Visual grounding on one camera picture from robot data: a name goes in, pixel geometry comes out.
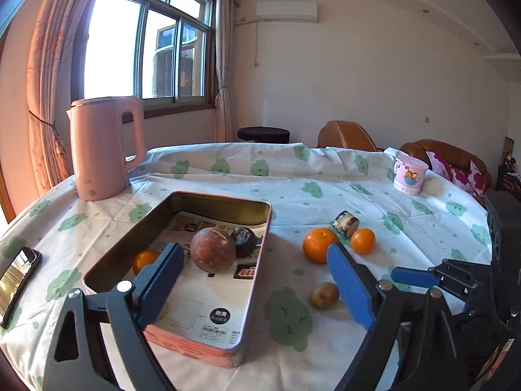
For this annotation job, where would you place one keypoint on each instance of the pink floral cushion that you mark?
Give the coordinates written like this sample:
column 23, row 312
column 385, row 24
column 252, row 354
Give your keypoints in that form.
column 471, row 181

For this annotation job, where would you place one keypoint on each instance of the black round stool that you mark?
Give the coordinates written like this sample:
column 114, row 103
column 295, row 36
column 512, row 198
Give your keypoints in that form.
column 264, row 134

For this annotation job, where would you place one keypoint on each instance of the brown leather sofa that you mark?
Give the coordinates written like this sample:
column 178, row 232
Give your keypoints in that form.
column 456, row 158

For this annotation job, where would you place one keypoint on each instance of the brown leather chair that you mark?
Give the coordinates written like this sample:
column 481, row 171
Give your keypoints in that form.
column 345, row 134

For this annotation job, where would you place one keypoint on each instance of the black smartphone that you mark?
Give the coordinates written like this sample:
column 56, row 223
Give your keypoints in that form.
column 17, row 266

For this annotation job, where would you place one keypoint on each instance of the pink metal tin box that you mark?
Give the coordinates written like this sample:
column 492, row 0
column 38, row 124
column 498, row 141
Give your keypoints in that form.
column 147, row 223

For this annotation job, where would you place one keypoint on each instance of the white green cloud tablecloth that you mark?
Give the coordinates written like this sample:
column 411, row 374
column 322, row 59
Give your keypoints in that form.
column 306, row 188

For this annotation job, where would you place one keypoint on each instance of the large purple brown fruit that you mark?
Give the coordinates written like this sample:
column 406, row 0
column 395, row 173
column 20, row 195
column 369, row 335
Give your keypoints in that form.
column 212, row 250

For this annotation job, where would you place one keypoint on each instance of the small orange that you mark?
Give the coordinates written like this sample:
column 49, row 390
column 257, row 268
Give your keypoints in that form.
column 363, row 241
column 143, row 259

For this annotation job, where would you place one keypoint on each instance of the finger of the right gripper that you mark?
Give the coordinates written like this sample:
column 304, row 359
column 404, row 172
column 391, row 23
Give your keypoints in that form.
column 467, row 281

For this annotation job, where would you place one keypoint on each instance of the pink cartoon cup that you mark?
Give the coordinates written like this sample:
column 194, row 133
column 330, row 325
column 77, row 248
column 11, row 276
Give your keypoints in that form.
column 409, row 173

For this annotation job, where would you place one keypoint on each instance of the pink left curtain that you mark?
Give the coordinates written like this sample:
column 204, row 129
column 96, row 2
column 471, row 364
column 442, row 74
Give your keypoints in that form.
column 51, row 43

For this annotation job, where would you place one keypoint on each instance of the pink curtain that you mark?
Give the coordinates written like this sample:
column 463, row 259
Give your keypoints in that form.
column 224, row 31
column 51, row 43

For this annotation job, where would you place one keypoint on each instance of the white wall air conditioner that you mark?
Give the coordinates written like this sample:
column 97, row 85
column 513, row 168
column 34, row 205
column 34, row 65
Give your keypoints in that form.
column 287, row 11

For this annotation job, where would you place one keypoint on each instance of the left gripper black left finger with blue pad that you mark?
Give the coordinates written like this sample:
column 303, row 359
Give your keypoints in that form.
column 78, row 358

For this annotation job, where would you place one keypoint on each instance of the pink electric kettle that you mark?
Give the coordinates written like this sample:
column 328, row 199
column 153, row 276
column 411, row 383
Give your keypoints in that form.
column 98, row 159

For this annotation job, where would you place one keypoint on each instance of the large orange tangerine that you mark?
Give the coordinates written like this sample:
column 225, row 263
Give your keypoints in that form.
column 316, row 243

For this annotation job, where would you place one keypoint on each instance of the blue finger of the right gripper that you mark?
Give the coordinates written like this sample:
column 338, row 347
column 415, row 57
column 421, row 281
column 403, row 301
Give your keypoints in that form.
column 425, row 279

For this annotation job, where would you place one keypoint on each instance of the yellow brown small fruit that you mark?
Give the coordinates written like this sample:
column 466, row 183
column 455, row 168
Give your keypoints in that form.
column 324, row 295

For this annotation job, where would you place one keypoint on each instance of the pink right curtain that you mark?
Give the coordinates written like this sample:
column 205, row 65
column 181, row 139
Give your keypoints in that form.
column 224, row 31

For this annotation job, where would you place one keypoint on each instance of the printed paper sheet in tin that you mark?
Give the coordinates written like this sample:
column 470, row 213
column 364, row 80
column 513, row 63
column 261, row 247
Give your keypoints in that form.
column 203, row 308

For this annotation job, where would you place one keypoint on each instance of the window with dark frame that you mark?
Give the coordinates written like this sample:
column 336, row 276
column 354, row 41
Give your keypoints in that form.
column 158, row 50

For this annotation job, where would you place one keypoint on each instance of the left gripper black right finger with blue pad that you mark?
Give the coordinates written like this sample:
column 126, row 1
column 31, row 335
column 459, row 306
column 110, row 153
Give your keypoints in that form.
column 421, row 325

